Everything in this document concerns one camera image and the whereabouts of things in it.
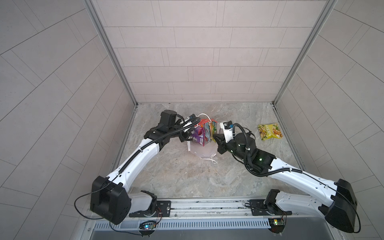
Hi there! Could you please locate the red paper gift bag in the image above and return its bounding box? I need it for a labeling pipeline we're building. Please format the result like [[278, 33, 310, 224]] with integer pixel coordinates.
[[187, 113, 220, 165]]

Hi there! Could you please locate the yellow green snack packet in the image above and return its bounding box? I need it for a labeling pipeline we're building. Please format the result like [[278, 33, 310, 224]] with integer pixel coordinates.
[[258, 123, 283, 141]]

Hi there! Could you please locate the purple raspberry candy packet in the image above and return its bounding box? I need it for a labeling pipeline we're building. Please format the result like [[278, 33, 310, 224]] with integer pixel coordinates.
[[192, 127, 205, 146]]

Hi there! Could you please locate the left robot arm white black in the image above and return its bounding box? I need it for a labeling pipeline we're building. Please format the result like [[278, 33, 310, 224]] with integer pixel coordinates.
[[90, 110, 201, 225]]

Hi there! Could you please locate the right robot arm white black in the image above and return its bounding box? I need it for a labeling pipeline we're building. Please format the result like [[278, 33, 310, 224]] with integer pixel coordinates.
[[214, 133, 361, 233]]

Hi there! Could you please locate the teal cherry mint candy packet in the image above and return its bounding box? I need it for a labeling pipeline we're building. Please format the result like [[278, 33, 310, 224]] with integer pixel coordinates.
[[210, 121, 217, 141]]

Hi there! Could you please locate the right green circuit board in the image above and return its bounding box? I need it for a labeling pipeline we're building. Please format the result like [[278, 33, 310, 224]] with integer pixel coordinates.
[[268, 218, 286, 234]]

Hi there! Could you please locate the green circuit board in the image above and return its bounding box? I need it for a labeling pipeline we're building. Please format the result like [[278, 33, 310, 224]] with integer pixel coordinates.
[[139, 221, 157, 236], [268, 218, 286, 234]]

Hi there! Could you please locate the left green circuit board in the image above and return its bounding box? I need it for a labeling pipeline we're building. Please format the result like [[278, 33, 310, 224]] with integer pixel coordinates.
[[139, 221, 157, 236]]

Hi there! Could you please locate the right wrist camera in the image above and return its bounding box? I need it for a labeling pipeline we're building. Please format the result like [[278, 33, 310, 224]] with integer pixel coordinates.
[[220, 121, 234, 143]]

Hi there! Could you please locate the aluminium mounting rail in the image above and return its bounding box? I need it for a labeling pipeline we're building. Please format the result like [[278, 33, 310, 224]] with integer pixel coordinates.
[[85, 196, 335, 221]]

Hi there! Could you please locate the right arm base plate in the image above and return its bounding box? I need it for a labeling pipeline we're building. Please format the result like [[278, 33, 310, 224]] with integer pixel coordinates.
[[245, 200, 292, 216]]

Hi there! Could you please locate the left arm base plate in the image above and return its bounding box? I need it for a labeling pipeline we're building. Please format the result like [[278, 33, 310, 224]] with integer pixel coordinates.
[[129, 200, 172, 218]]

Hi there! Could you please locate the left black cable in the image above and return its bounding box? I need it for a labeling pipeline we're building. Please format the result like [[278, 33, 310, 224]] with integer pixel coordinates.
[[108, 220, 142, 236]]

